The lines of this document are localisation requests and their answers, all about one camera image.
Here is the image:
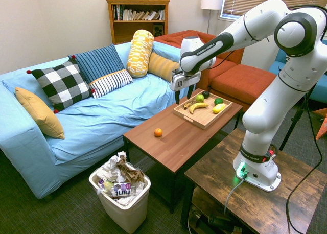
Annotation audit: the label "white gripper body with marker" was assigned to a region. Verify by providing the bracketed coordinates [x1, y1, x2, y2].
[170, 68, 201, 92]

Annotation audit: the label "wooden serving tray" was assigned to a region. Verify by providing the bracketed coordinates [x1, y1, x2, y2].
[173, 89, 233, 130]

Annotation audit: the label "yellow banana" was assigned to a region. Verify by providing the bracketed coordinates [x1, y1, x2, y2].
[189, 102, 209, 114]

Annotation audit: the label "mustard striped rectangular pillow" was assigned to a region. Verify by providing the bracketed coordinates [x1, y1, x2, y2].
[147, 52, 181, 82]

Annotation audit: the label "brown wooden coffee table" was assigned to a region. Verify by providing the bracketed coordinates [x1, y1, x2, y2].
[122, 88, 244, 214]

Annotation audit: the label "orange red sofa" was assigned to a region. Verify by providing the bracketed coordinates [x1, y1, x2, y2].
[154, 29, 278, 113]

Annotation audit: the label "yellow white patterned bolster pillow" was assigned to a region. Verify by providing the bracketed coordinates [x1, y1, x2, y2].
[126, 29, 155, 78]

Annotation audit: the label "white navy striped pillow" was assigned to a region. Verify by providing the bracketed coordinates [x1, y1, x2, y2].
[88, 69, 134, 100]

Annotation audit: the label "wooden bookshelf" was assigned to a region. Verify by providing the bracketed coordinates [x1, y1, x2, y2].
[105, 0, 171, 45]

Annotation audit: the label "row of books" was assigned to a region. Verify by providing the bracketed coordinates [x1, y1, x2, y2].
[113, 4, 166, 21]

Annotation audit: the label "white floor lamp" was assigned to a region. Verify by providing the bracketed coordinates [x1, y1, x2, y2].
[200, 0, 224, 34]

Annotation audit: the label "blue striped pillow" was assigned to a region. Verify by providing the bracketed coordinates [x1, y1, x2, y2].
[67, 43, 126, 85]

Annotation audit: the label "crumpled brown paper bag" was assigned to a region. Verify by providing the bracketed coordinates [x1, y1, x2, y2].
[116, 154, 144, 186]

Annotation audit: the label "light blue covered sofa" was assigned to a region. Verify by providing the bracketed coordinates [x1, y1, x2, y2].
[0, 41, 200, 200]

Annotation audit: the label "crumpled white paper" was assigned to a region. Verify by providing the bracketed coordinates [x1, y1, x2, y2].
[97, 151, 128, 183]

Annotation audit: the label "hint water bottle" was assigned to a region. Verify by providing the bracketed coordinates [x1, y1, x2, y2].
[96, 181, 137, 198]

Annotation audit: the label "teal blue couch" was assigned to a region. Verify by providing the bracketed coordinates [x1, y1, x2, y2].
[268, 39, 327, 104]

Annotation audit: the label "black tripod stand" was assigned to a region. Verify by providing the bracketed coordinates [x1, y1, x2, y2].
[278, 82, 320, 151]

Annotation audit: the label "black white checkered pillow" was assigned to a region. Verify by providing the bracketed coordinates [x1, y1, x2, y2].
[26, 54, 96, 114]

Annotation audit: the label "wooden window blinds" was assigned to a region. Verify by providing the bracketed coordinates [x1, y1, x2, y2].
[222, 0, 327, 18]

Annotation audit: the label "rustic dark wood side table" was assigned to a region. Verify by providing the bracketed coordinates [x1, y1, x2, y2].
[180, 128, 327, 234]

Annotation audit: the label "cream plastic trash bin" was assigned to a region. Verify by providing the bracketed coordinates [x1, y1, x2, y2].
[88, 163, 152, 234]

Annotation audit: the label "black clamp tool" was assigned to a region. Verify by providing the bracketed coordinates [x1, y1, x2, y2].
[195, 212, 243, 233]

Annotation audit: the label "mustard yellow square pillow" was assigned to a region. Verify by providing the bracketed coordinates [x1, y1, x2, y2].
[15, 86, 65, 140]

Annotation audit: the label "grey power cable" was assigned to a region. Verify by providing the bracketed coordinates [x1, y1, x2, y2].
[224, 176, 246, 215]

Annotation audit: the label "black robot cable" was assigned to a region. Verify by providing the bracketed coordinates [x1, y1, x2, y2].
[285, 5, 327, 234]

